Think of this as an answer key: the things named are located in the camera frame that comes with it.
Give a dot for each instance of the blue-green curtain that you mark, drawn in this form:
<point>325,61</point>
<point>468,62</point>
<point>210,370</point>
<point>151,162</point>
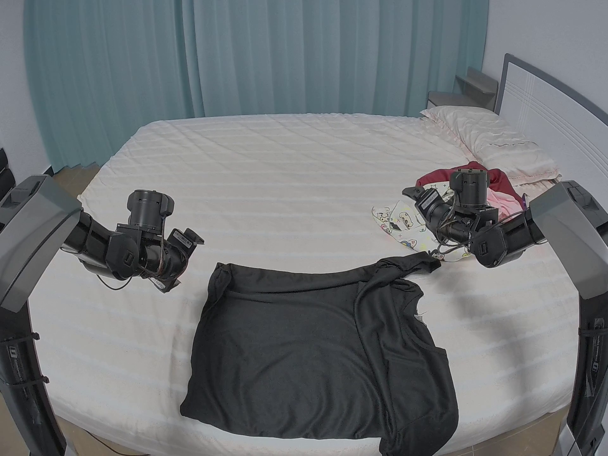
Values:
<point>332,41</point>
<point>109,64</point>

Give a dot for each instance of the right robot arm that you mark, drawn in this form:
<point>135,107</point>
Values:
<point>565,235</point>

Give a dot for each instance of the pink garment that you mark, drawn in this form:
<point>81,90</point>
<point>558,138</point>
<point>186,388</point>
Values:
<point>504,203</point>

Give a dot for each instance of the white printed pyjama top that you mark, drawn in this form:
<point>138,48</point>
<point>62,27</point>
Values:
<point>403,226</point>

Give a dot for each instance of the cream pillow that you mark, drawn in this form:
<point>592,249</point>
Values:
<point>494,140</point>

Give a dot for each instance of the bed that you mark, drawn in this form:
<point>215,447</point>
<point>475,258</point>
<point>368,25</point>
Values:
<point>285,183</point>

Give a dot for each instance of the black chest of drawers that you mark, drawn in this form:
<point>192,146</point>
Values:
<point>4,162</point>

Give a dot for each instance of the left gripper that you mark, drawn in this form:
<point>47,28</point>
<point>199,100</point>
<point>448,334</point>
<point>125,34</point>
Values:
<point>166,259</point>

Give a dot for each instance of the grey bedside table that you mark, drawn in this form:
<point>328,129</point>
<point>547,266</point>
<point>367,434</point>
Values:
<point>468,94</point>

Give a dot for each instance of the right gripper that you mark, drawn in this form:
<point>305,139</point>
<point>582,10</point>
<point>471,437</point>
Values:
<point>437,216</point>

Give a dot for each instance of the dark red garment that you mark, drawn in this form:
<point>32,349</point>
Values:
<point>434,176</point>

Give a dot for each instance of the black T-shirt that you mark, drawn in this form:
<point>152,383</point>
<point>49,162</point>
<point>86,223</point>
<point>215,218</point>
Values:
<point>294,349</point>

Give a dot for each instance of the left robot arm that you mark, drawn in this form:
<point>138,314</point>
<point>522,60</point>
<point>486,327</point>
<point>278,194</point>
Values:
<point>33,235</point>

